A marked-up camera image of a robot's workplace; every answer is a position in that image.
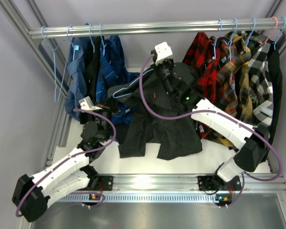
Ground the light blue wire hanger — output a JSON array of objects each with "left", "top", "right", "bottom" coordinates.
[{"left": 112, "top": 68, "right": 153, "bottom": 99}]

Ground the dark grey pinstripe shirt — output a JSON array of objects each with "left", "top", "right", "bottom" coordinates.
[{"left": 108, "top": 73, "right": 203, "bottom": 160}]

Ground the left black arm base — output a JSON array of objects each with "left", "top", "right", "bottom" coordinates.
[{"left": 80, "top": 165, "right": 113, "bottom": 192}]

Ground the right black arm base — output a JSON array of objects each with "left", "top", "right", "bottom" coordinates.
[{"left": 197, "top": 175, "right": 241, "bottom": 192}]

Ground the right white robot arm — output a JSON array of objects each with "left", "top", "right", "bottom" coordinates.
[{"left": 154, "top": 59, "right": 269, "bottom": 183}]

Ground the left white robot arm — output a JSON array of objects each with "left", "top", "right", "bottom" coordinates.
[{"left": 12, "top": 97, "right": 119, "bottom": 222}]

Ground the blue plaid shirt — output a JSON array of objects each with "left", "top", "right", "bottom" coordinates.
[{"left": 95, "top": 35, "right": 139, "bottom": 126}]

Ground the light blue checked shirt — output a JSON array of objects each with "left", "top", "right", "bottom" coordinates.
[{"left": 65, "top": 37, "right": 89, "bottom": 121}]

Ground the red plaid hanging shirt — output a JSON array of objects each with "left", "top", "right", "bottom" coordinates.
[{"left": 182, "top": 32, "right": 220, "bottom": 103}]

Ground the light blue empty hanger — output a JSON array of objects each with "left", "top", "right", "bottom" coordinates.
[{"left": 40, "top": 25, "right": 73, "bottom": 104}]

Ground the yellow brown plaid shirt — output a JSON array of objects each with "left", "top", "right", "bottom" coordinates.
[{"left": 206, "top": 31, "right": 253, "bottom": 147}]

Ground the red black plaid shirt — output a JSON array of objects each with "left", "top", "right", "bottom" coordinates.
[{"left": 197, "top": 122, "right": 218, "bottom": 141}]

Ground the black white plaid shirt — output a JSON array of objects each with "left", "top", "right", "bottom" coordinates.
[{"left": 241, "top": 31, "right": 274, "bottom": 131}]

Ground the pink hanger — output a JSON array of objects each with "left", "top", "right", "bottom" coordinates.
[{"left": 259, "top": 16, "right": 279, "bottom": 45}]

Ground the black hanging garment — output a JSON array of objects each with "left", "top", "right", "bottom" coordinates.
[{"left": 80, "top": 35, "right": 103, "bottom": 125}]

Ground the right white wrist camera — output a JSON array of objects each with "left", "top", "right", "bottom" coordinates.
[{"left": 150, "top": 42, "right": 173, "bottom": 65}]

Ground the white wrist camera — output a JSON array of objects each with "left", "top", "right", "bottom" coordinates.
[
  {"left": 79, "top": 96, "right": 102, "bottom": 111},
  {"left": 150, "top": 42, "right": 173, "bottom": 65}
]

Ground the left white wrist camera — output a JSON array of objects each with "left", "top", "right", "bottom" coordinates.
[{"left": 79, "top": 96, "right": 102, "bottom": 111}]

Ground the aluminium hanging rail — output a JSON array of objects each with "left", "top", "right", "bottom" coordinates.
[{"left": 29, "top": 17, "right": 286, "bottom": 39}]

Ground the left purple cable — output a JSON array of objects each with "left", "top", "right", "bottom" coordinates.
[{"left": 15, "top": 107, "right": 117, "bottom": 217}]

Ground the purple cable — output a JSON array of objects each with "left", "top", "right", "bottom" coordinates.
[
  {"left": 15, "top": 107, "right": 117, "bottom": 217},
  {"left": 139, "top": 53, "right": 284, "bottom": 208}
]

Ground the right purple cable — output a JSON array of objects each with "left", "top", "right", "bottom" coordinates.
[{"left": 139, "top": 53, "right": 284, "bottom": 208}]

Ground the aluminium front rail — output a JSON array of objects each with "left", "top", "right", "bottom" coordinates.
[{"left": 57, "top": 174, "right": 286, "bottom": 206}]

